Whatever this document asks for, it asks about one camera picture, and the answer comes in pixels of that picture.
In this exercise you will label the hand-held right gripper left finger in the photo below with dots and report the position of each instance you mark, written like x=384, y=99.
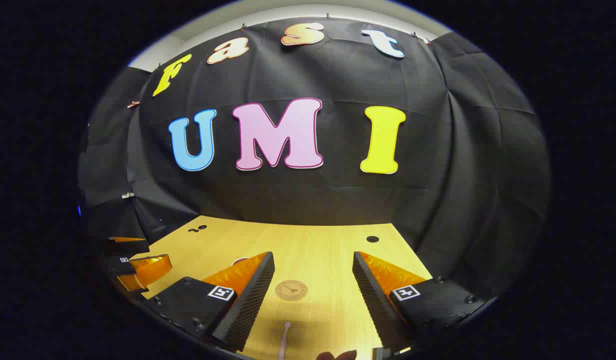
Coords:
x=253, y=300

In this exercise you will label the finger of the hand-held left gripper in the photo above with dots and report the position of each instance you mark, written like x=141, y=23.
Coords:
x=128, y=247
x=148, y=270

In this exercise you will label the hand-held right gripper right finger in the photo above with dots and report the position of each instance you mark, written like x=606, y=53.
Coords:
x=375, y=305

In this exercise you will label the round brown coaster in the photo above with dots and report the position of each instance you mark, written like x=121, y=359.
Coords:
x=291, y=290

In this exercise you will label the white cup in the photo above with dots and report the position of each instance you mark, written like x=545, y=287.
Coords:
x=239, y=260

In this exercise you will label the white toothbrush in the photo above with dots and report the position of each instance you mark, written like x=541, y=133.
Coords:
x=285, y=340

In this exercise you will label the wooden desktop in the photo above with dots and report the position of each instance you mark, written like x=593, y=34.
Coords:
x=317, y=250

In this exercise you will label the black backdrop cloth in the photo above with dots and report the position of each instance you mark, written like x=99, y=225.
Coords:
x=337, y=200

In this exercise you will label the orange cloth clip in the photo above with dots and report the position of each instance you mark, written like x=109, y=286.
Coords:
x=133, y=104

